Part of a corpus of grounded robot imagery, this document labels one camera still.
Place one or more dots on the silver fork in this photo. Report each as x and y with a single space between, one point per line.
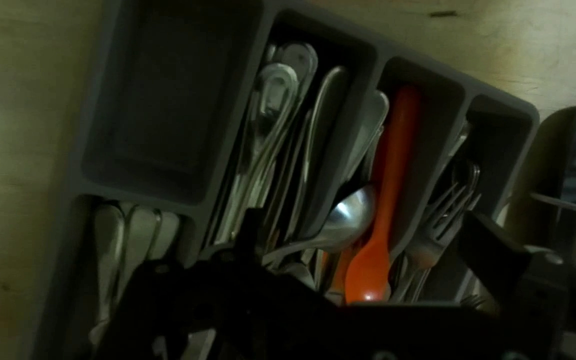
437 231

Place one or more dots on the grey dish drying rack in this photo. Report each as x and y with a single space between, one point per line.
542 207

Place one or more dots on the orange plastic spoon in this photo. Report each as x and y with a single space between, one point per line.
366 279

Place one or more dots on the grey cutlery tray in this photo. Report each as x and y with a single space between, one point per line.
164 105

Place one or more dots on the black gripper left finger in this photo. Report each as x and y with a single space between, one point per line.
256 314

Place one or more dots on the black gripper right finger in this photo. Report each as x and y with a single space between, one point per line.
534 290

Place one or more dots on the silver spoon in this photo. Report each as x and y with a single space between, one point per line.
345 222

